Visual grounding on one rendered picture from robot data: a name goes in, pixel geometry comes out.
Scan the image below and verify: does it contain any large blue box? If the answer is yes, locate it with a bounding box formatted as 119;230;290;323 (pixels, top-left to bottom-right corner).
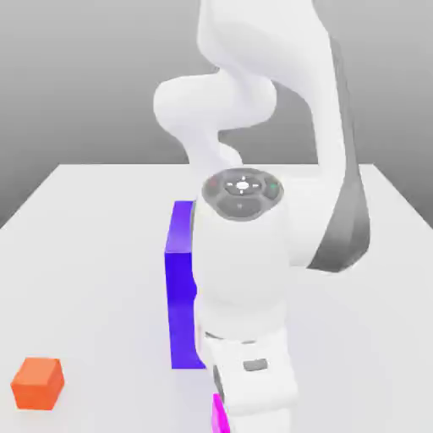
164;200;207;370

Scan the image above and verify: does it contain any small magenta cube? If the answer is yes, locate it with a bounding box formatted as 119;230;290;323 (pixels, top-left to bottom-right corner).
211;392;232;433

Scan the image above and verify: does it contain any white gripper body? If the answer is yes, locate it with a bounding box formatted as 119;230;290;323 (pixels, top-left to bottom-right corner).
201;329;299;433

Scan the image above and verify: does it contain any small orange cube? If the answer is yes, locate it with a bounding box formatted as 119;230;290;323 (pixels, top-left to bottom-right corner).
9;356;66;412

